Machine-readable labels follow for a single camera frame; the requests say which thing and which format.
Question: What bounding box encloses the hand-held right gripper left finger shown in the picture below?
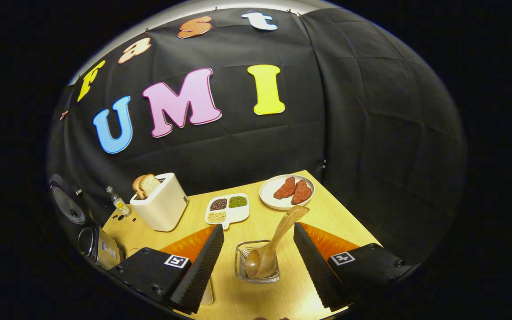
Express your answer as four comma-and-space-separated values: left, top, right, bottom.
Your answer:
109, 224, 224, 314

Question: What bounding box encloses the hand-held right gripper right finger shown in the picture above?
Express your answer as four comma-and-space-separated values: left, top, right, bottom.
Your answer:
293, 222, 412, 312

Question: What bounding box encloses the clear container of rice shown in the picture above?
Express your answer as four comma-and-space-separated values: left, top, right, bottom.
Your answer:
202, 276, 215, 305

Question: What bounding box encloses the metal wire chopstick holder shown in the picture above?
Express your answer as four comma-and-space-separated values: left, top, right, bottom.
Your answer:
235, 240, 280, 284

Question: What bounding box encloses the wooden spoon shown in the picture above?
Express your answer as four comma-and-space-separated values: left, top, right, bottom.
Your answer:
244, 205, 310, 279

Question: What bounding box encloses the black rice cooker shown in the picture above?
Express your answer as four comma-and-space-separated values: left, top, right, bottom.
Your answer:
48, 173, 125, 271

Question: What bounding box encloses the white divided grain dish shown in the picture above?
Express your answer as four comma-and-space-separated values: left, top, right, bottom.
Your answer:
205, 193, 250, 230

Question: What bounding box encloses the white toaster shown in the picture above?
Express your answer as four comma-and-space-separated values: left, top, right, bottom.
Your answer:
130, 172, 189, 232

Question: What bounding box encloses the red meat piece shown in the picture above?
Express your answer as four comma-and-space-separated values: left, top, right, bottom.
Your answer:
291, 180, 313, 205
274, 176, 297, 200

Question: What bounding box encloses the white round plate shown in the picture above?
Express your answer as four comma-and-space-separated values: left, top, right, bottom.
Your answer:
259, 174, 315, 211

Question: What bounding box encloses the toasted bread slice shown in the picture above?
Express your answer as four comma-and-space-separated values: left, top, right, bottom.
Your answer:
132, 176, 148, 199
138, 173, 162, 198

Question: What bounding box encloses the small glass bottle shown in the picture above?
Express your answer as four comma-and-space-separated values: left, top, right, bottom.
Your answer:
106, 186, 131, 217

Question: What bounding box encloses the black backdrop cloth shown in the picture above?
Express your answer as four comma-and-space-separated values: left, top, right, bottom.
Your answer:
47, 7, 468, 267

